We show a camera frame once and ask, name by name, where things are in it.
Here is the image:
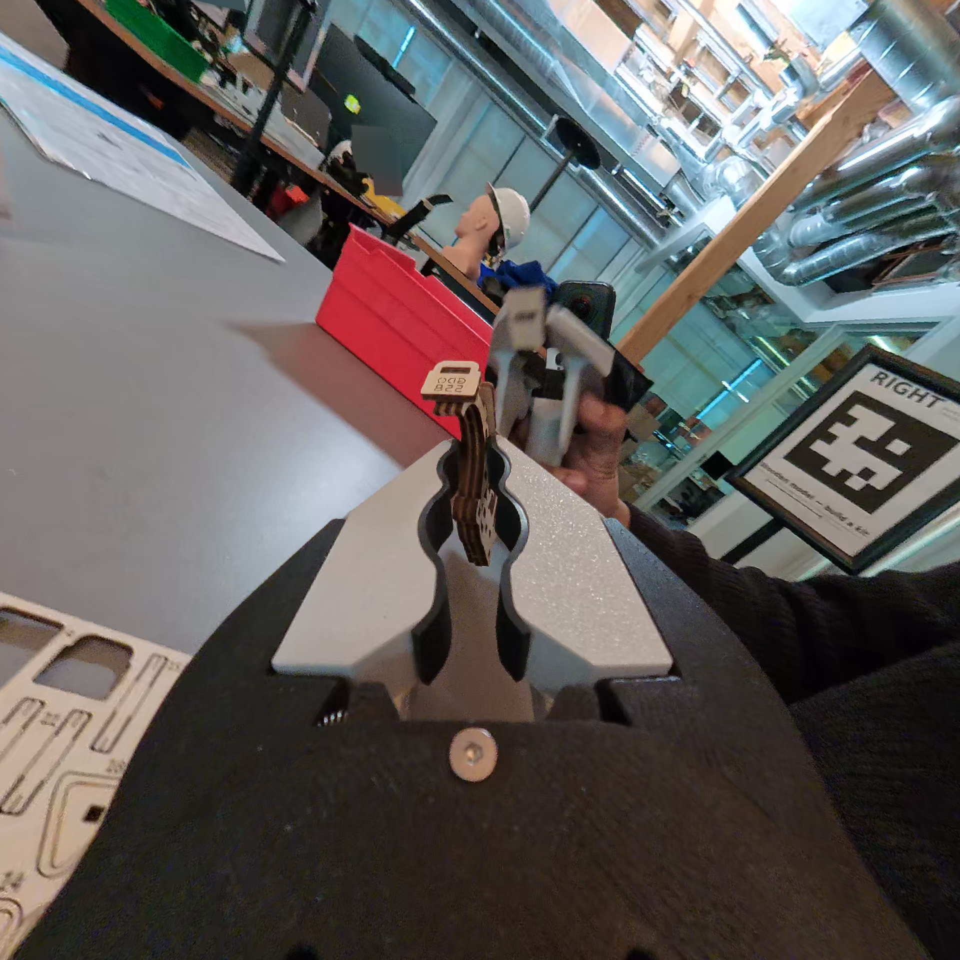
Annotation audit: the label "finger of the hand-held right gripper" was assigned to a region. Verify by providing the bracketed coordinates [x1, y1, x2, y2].
[544, 306, 615, 468]
[489, 322, 546, 455]

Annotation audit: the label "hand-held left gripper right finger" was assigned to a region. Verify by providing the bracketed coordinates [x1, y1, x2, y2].
[491, 438, 675, 684]

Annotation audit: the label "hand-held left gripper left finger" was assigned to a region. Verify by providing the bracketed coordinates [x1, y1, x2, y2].
[271, 441, 460, 685]

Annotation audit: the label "small wooden slotted piece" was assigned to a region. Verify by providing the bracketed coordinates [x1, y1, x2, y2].
[502, 287, 549, 351]

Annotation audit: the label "wooden model assembly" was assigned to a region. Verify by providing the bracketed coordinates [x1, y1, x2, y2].
[420, 361, 501, 567]

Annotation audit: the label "person's right forearm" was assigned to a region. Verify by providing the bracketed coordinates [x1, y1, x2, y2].
[626, 504, 960, 708]

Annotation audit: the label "grey desk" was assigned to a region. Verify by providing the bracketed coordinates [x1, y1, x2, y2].
[0, 0, 463, 669]

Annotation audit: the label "person's right hand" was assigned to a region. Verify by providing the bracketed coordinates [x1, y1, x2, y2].
[558, 396, 633, 526]

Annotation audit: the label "blue cloth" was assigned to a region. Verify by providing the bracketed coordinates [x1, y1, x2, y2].
[480, 258, 558, 295]

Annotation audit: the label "white hard hat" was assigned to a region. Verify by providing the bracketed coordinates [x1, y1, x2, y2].
[485, 186, 533, 255]

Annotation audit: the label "red storage bin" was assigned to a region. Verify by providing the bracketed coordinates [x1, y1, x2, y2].
[315, 225, 498, 441]

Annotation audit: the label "mannequin head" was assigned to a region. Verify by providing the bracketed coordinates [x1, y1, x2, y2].
[453, 196, 505, 273]

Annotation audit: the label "wooden ceiling beam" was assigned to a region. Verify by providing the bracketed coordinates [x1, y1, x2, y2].
[615, 67, 901, 366]

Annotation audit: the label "framed marker sign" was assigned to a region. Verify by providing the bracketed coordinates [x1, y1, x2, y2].
[723, 343, 960, 577]

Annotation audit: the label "wooden workbench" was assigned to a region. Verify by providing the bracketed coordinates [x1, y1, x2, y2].
[75, 0, 500, 316]

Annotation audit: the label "wooden parts sheet with holes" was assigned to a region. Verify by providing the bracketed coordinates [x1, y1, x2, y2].
[0, 592, 193, 960]

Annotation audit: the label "silver ventilation ducts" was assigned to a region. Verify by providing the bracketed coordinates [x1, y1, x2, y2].
[405, 0, 960, 294]

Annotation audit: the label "black monitor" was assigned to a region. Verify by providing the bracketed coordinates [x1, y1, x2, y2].
[310, 22, 438, 198]

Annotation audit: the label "black tripod pole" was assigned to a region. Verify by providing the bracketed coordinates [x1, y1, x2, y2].
[231, 0, 318, 198]

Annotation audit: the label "person's torso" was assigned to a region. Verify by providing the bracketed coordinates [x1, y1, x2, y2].
[786, 652, 960, 960]

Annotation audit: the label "white paper instruction sheet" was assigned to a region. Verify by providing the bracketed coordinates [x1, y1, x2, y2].
[0, 33, 287, 264]

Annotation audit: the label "green bin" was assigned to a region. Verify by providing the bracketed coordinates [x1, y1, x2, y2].
[105, 0, 212, 84]

